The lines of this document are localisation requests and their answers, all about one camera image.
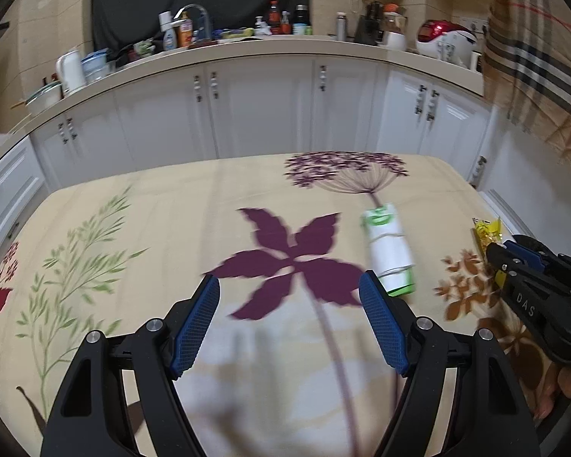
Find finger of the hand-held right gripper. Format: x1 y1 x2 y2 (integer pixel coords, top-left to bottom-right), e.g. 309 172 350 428
485 243 517 279
503 234 571 277

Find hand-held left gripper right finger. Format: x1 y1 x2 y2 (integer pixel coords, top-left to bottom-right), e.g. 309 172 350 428
358 270 541 457

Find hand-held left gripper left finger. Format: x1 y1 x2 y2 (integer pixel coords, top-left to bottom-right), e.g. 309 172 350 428
40 273 221 457

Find yellow wrapper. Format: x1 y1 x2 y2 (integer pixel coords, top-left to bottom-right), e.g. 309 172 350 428
472 217 505 287

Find white green tube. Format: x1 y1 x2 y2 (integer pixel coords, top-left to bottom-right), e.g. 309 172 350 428
360 202 417 296

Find white door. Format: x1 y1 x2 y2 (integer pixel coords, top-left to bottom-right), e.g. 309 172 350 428
471 105 571 258

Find plaid cloth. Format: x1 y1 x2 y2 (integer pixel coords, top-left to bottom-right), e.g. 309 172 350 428
484 0 571 158

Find red white rice cooker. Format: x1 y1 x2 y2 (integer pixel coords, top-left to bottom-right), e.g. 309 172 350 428
416 20 481 67

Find white kitchen cabinets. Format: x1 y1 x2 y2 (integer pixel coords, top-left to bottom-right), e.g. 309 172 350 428
0 52 493 286

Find white blender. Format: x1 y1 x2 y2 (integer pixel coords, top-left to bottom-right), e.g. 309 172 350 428
382 4 408 51

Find black knife block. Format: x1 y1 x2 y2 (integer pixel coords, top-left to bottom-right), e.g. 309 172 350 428
354 1 384 45

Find white lidded bowl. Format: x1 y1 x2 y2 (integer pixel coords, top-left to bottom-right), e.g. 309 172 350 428
26 81 64 115

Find clear plastic containers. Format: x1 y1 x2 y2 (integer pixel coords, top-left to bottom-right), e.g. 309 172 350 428
82 48 117 84

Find white thermos jug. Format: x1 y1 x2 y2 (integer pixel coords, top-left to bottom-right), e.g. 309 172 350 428
56 50 86 96

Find white spray bottle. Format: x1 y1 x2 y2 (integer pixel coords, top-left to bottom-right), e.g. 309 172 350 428
159 12 178 52

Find orange dish soap bottle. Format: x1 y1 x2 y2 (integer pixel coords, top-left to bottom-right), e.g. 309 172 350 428
177 12 194 48

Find bottles on counter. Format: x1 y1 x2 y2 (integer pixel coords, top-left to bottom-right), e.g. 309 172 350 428
292 5 311 35

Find chrome faucet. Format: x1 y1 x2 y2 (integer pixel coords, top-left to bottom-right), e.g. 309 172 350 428
174 4 211 34

